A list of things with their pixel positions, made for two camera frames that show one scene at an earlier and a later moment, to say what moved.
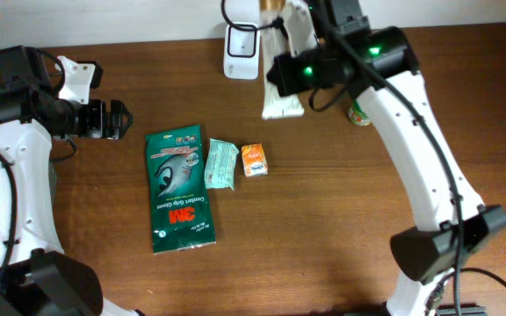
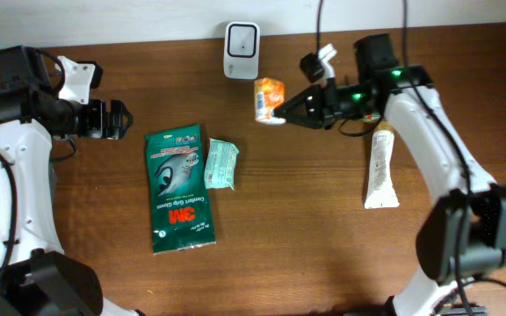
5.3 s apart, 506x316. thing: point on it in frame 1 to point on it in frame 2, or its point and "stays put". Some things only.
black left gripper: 104,125 stays put
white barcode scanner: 242,53 stays put
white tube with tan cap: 276,40 to 380,195
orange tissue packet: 255,160 to 270,93
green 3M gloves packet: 180,204 stays put
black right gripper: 280,73 to 315,103
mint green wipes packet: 220,164 stays put
